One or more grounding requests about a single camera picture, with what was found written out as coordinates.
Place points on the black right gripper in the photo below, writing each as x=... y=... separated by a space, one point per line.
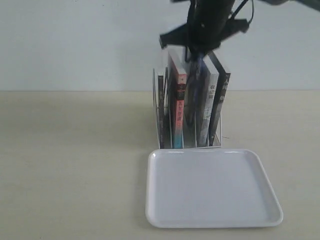
x=206 y=20

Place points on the blue moon book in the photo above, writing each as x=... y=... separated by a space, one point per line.
x=193 y=88

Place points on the grey white book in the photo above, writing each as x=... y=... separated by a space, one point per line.
x=208 y=84

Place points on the red spine book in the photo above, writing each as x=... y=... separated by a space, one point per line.
x=177 y=81

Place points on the black book rightmost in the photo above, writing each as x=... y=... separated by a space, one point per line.
x=220 y=93

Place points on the black book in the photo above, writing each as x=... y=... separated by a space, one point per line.
x=220 y=93
x=161 y=116

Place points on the black book leftmost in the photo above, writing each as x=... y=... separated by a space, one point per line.
x=161 y=116

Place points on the white plastic tray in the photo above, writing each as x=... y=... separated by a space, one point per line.
x=209 y=188

